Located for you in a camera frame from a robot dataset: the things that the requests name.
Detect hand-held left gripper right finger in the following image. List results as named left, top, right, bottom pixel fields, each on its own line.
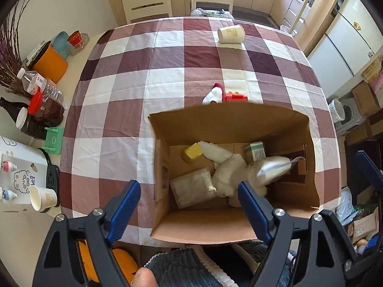
left=237, top=181, right=370, bottom=287

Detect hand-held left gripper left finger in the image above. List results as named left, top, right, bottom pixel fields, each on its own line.
left=31, top=180, right=142, bottom=287

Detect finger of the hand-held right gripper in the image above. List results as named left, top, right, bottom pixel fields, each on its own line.
left=355, top=151, right=383, bottom=193

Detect clear plastic zip bag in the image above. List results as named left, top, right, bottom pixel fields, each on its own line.
left=256, top=155, right=306, bottom=186

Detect white plastic-wrapped packet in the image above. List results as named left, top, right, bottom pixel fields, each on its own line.
left=169, top=168, right=217, bottom=209

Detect yellow rounded plastic case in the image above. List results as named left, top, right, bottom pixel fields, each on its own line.
left=183, top=143, right=204, bottom=163

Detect brown cardboard box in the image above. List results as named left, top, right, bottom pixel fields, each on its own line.
left=148, top=103, right=324, bottom=245

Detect red toy box yellow feet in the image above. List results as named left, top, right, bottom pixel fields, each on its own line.
left=224, top=91, right=249, bottom=104

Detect white paper cup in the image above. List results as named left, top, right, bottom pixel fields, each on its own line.
left=29, top=185, right=59, bottom=213
left=217, top=24, right=246, bottom=44

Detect plaid tablecloth desktop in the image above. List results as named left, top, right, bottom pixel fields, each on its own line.
left=60, top=16, right=342, bottom=246

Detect person's left hand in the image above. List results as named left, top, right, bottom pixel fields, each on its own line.
left=132, top=267, right=158, bottom=287

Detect pale blue plastic bag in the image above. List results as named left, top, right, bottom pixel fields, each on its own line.
left=337, top=187, right=362, bottom=225

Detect orange cushion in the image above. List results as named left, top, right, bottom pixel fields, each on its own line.
left=78, top=241, right=138, bottom=287

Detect grey plastic stool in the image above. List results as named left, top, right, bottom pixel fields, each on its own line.
left=335, top=96, right=367, bottom=135

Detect small open cardboard box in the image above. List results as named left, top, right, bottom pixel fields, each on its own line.
left=347, top=206, right=379, bottom=244

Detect green and white small box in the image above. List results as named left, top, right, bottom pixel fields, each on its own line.
left=244, top=141, right=266, bottom=166

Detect patterned waste bin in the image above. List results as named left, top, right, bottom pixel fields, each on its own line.
left=327, top=98, right=344, bottom=123

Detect large cardboard box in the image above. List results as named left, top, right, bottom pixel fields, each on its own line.
left=351, top=81, right=380, bottom=117

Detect dark ribbed clothing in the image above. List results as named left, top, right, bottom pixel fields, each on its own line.
left=144, top=241, right=297, bottom=287

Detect black perforated device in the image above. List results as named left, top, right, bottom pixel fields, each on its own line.
left=45, top=164, right=60, bottom=199

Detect yellow and pink packages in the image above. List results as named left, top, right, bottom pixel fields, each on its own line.
left=360, top=58, right=383, bottom=93

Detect green plastic stand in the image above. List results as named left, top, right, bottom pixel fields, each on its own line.
left=44, top=126, right=65, bottom=155

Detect white appliance cartoon sticker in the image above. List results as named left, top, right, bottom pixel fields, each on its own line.
left=0, top=136, right=50, bottom=213

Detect red-lid jar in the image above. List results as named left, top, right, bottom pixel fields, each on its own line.
left=28, top=91, right=65, bottom=127

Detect red and white plush toy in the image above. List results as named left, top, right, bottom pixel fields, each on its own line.
left=203, top=83, right=224, bottom=105

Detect dark jar white lid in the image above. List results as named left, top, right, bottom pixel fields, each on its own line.
left=16, top=107, right=47, bottom=139

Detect white refrigerator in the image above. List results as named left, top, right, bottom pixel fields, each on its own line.
left=307, top=0, right=383, bottom=96

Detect brown glass bottle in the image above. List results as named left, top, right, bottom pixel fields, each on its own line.
left=0, top=96, right=30, bottom=116

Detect clear plastic water bottle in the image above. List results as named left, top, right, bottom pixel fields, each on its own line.
left=17, top=68, right=64, bottom=102

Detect orange canister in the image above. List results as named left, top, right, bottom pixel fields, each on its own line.
left=33, top=45, right=69, bottom=83

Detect light blue cup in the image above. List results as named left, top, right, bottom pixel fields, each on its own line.
left=51, top=31, right=74, bottom=59

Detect red patterned cup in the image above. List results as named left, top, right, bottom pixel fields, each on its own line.
left=67, top=30, right=81, bottom=47

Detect dried branches bouquet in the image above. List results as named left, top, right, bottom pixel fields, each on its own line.
left=0, top=0, right=39, bottom=96

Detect dark kitchen floor mat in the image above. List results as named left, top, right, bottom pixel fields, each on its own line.
left=233, top=9, right=279, bottom=27

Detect patterned chair cushion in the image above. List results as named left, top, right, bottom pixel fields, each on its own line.
left=191, top=7, right=234, bottom=17

